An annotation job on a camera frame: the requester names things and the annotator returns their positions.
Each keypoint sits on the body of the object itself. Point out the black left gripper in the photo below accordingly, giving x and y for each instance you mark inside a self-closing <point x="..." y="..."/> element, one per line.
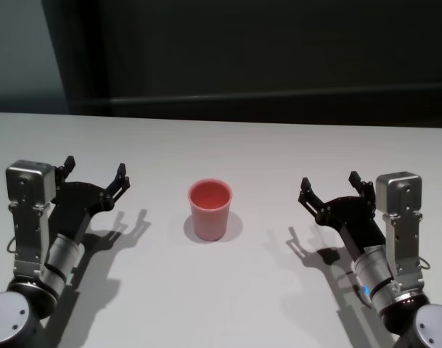
<point x="79" y="199"/>

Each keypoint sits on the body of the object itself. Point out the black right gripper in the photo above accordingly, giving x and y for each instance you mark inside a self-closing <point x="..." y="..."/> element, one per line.
<point x="355" y="221"/>

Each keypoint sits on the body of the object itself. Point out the pink plastic cup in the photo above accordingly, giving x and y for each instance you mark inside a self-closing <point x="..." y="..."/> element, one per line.
<point x="209" y="217"/>

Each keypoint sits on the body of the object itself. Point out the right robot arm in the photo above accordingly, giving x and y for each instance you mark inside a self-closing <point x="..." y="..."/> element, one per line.
<point x="376" y="272"/>

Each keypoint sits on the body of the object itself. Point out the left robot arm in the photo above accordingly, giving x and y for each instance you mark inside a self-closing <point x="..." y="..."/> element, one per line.
<point x="59" y="261"/>

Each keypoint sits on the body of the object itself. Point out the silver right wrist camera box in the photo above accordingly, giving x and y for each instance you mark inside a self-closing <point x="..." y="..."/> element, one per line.
<point x="398" y="194"/>

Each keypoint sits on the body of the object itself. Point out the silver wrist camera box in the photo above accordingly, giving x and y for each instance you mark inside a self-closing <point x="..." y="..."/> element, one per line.
<point x="30" y="181"/>
<point x="398" y="194"/>

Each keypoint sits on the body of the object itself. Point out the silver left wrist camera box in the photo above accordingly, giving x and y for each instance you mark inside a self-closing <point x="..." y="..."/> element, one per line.
<point x="30" y="181"/>

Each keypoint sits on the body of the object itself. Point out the silver right camera bracket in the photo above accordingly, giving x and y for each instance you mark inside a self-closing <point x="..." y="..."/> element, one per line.
<point x="405" y="246"/>

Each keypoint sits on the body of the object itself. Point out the thin dark grey rail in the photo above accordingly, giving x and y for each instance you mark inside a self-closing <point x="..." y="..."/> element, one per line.
<point x="278" y="102"/>

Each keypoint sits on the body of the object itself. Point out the black frame post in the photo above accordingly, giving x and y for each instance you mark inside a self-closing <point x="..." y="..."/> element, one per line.
<point x="97" y="54"/>

